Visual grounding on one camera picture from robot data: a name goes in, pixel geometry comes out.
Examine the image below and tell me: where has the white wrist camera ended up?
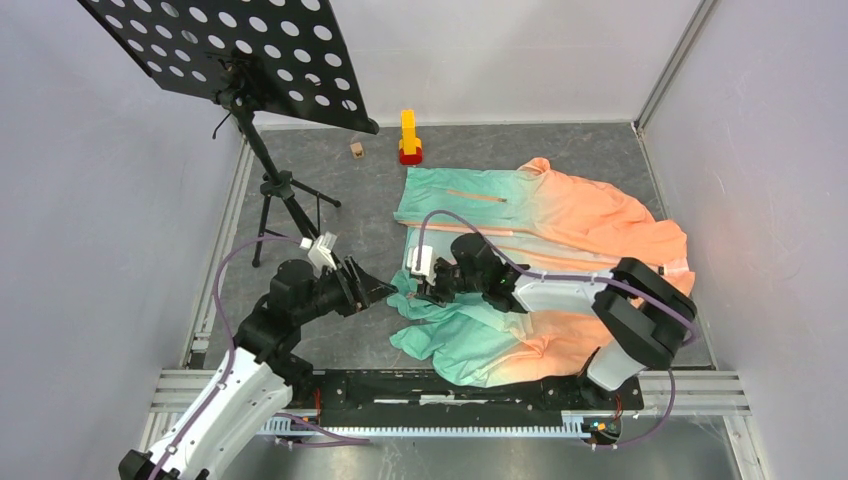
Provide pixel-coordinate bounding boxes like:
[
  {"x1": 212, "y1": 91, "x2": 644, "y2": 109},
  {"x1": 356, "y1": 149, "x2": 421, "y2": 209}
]
[
  {"x1": 299, "y1": 232, "x2": 338, "y2": 271},
  {"x1": 406, "y1": 245, "x2": 435, "y2": 280}
]

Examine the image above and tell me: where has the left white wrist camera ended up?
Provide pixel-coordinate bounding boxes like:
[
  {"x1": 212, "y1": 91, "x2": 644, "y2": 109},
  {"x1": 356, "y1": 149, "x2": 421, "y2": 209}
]
[{"x1": 299, "y1": 232, "x2": 338, "y2": 271}]

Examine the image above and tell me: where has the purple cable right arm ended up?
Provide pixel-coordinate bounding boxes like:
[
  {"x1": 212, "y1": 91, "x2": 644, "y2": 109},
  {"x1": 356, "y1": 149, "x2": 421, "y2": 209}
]
[{"x1": 417, "y1": 210, "x2": 697, "y2": 450}]

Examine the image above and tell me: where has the black perforated music stand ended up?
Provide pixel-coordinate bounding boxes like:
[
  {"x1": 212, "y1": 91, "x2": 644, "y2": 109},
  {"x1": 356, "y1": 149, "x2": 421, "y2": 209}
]
[{"x1": 80, "y1": 0, "x2": 379, "y2": 239}]

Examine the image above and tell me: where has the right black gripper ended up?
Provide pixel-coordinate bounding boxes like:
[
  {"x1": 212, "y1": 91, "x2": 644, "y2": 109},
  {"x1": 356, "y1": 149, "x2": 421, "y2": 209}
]
[{"x1": 415, "y1": 257, "x2": 486, "y2": 309}]

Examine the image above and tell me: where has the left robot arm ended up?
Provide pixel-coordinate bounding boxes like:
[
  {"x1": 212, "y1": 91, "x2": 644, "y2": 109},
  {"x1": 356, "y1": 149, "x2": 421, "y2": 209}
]
[{"x1": 118, "y1": 257, "x2": 397, "y2": 479}]

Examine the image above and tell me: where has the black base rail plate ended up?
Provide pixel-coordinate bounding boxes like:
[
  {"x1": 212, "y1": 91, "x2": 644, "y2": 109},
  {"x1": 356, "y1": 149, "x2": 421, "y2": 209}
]
[{"x1": 288, "y1": 369, "x2": 645, "y2": 427}]

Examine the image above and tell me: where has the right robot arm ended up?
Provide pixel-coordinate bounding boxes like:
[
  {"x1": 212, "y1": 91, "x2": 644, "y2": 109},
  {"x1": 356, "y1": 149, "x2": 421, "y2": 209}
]
[{"x1": 406, "y1": 233, "x2": 697, "y2": 408}]

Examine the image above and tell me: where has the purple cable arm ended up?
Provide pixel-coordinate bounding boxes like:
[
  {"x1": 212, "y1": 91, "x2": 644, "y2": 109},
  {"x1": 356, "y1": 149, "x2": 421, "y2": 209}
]
[
  {"x1": 417, "y1": 210, "x2": 697, "y2": 450},
  {"x1": 146, "y1": 237, "x2": 372, "y2": 480}
]

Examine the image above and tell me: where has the small wooden cube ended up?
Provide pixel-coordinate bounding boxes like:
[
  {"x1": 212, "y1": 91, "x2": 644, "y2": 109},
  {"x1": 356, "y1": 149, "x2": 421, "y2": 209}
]
[{"x1": 350, "y1": 142, "x2": 365, "y2": 159}]

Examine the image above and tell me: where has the red cylinder block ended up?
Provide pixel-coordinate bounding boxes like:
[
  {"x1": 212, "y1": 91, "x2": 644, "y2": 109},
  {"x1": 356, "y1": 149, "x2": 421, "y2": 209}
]
[{"x1": 398, "y1": 147, "x2": 423, "y2": 166}]

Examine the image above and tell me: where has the yellow block tower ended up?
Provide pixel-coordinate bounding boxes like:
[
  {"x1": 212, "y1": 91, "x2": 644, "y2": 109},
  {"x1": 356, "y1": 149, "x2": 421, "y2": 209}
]
[{"x1": 399, "y1": 109, "x2": 422, "y2": 155}]

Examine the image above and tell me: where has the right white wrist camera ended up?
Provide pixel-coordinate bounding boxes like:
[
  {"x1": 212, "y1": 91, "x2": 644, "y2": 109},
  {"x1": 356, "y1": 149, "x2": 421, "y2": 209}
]
[{"x1": 406, "y1": 245, "x2": 435, "y2": 280}]

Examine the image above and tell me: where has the white toothed cable duct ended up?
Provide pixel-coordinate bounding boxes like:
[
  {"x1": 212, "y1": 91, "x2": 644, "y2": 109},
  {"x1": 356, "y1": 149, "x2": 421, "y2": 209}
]
[{"x1": 257, "y1": 415, "x2": 590, "y2": 440}]

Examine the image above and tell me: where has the green and orange jacket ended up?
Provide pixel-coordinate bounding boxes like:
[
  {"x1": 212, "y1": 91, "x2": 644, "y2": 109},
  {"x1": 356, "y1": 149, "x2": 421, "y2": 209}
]
[{"x1": 389, "y1": 157, "x2": 695, "y2": 387}]

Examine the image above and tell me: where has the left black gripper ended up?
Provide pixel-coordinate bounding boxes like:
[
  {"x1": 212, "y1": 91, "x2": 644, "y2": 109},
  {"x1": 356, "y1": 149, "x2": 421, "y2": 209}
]
[{"x1": 295, "y1": 254, "x2": 397, "y2": 324}]

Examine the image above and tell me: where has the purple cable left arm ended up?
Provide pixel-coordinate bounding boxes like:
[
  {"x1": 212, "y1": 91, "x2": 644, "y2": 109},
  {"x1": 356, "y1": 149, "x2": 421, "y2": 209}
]
[{"x1": 146, "y1": 237, "x2": 372, "y2": 480}]

